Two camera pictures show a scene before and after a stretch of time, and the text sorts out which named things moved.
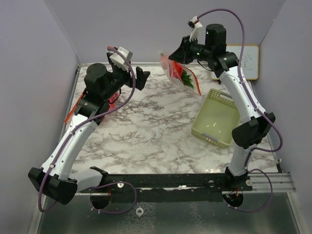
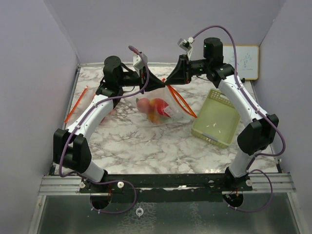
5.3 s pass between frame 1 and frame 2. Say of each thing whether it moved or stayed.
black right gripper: moved
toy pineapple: moved
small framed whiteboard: stayed
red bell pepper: moved
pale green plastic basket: stayed
